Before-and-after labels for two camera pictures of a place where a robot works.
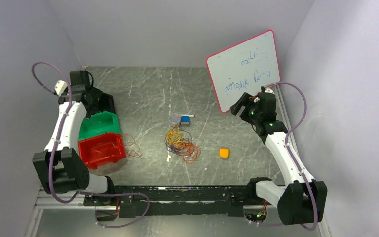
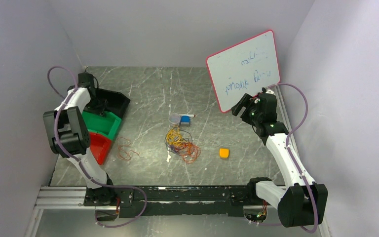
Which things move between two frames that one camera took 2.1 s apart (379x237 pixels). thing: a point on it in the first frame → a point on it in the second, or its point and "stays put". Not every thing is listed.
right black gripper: x=246 y=99 stays put
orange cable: x=188 y=151 stays put
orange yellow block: x=224 y=152 stays put
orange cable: x=133 y=142 → x=128 y=153
